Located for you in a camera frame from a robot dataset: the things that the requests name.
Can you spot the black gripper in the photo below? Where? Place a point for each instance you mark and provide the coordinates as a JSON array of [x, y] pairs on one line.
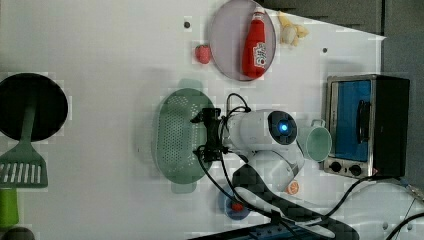
[[212, 150]]

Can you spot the peeled toy banana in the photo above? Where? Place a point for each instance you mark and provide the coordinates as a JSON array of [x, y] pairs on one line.
[[291, 33]]

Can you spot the blue bowl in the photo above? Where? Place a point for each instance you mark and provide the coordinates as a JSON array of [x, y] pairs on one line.
[[225, 201]]

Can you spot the black cylindrical utensil holder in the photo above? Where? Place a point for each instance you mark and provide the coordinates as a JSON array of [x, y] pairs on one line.
[[49, 100]]

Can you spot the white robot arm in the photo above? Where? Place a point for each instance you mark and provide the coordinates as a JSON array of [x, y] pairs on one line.
[[274, 149]]

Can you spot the lime green object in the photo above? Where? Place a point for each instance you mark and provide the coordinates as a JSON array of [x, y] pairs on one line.
[[9, 215]]

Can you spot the red strawberry in bowl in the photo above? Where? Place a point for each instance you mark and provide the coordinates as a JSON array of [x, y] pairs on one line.
[[237, 207]]

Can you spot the grey round plate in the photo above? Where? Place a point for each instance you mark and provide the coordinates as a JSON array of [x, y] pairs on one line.
[[227, 34]]

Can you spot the green plastic strainer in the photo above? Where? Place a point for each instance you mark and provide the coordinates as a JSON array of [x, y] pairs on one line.
[[176, 137]]

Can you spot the red ketchup bottle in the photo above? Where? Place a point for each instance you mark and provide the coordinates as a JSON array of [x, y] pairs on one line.
[[254, 53]]

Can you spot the black toaster oven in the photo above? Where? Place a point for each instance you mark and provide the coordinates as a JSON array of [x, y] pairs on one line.
[[367, 117]]

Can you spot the red strawberry beside plate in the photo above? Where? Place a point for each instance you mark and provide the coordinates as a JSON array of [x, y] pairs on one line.
[[203, 54]]

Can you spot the orange slice toy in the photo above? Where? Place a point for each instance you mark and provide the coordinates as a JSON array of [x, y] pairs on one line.
[[292, 188]]

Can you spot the green slotted spatula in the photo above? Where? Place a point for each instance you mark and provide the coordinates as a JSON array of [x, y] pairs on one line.
[[22, 166]]

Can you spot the green mug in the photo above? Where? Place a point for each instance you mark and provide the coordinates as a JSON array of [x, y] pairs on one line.
[[315, 141]]

